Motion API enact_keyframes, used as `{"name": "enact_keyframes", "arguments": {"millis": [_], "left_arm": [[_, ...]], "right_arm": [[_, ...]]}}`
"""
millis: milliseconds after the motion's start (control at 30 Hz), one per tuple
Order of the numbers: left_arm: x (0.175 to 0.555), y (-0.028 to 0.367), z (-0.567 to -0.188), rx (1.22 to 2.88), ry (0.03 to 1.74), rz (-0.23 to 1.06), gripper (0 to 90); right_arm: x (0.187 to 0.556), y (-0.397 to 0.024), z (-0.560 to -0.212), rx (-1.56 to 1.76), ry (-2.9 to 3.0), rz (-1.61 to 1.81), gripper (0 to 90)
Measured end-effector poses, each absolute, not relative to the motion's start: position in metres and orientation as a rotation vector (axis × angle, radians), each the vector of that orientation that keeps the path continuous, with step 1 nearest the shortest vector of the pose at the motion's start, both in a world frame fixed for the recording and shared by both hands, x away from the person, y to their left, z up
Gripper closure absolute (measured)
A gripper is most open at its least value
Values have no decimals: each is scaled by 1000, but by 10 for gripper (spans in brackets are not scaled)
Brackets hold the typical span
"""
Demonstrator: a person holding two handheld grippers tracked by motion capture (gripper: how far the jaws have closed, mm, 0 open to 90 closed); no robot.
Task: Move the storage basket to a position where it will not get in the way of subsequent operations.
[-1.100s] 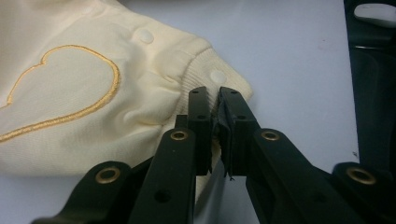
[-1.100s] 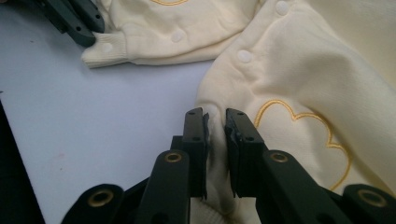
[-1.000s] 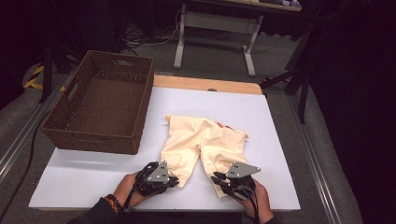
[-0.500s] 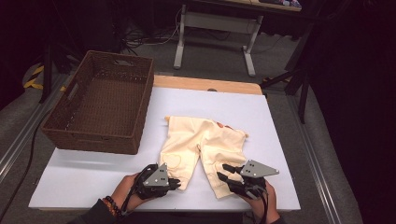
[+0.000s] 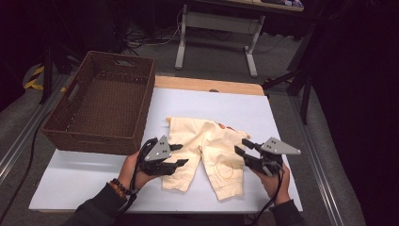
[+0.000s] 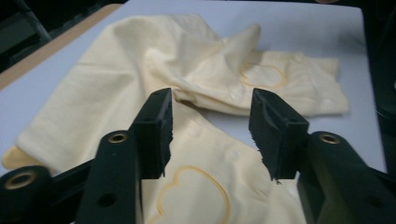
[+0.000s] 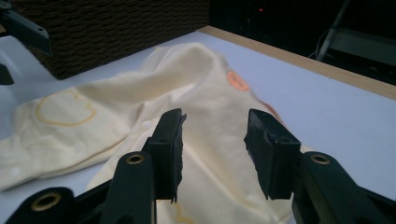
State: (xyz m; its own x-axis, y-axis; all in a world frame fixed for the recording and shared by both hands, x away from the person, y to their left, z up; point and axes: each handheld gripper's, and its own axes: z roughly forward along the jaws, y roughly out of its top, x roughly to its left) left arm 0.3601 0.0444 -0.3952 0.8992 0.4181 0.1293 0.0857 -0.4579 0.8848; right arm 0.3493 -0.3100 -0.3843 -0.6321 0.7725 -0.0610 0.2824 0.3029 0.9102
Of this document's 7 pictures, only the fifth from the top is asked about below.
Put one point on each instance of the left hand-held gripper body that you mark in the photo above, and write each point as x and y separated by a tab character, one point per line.
158	152

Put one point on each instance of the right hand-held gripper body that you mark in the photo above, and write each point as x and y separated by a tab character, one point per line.
276	149

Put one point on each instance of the cream pants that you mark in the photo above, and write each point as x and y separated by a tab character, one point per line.
216	150

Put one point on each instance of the brown woven basket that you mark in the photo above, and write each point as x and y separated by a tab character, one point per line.
106	103

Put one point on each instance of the person's left hand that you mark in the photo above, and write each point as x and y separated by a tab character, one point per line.
128	175

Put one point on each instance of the person's right hand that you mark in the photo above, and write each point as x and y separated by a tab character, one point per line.
276	188

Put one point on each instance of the white table mat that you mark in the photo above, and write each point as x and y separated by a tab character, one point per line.
235	106

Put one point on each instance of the black metal stand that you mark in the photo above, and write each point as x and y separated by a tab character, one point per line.
301	81
48	72

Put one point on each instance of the white-legged wooden desk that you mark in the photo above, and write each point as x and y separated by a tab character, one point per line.
219	22

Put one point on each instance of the yellow black striped tape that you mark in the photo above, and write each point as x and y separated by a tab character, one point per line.
33	83

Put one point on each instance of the colourful item on desk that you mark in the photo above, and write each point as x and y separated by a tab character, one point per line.
290	3

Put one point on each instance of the metal floor rail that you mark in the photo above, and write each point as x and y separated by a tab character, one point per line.
320	169
28	130

